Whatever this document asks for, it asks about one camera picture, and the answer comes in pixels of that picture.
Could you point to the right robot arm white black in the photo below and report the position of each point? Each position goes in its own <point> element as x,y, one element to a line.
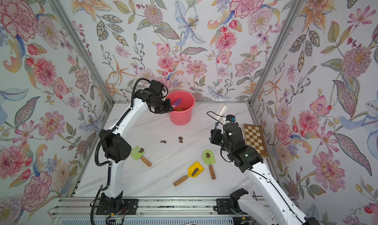
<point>281,209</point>

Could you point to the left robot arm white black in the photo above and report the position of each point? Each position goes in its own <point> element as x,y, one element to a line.
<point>112,149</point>

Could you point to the brown white chessboard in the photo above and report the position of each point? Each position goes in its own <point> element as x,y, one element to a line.
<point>254,138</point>

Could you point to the white blue brush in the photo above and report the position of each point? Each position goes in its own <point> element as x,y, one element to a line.
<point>221,115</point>

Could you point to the yellow scoop wooden handle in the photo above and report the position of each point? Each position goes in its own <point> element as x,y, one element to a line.
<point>193,171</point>

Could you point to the pink plastic bucket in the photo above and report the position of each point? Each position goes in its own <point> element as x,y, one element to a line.
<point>183,113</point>

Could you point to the purple trowel pink handle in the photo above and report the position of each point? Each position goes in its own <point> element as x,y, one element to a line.
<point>176,103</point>

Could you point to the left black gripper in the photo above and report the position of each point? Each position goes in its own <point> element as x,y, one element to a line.
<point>167,109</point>

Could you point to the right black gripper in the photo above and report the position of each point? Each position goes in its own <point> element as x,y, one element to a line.
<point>219,134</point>

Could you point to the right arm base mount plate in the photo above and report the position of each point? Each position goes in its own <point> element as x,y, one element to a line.
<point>227,206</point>

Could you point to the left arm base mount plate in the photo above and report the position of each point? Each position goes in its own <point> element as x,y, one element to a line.
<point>110,206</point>

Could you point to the green trowel wooden handle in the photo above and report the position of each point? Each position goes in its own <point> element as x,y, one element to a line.
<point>209,159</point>

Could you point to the green hand rake wooden handle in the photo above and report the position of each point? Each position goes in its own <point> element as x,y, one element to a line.
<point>138,154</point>

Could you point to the aluminium rail frame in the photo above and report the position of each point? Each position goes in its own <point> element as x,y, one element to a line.
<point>150,211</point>

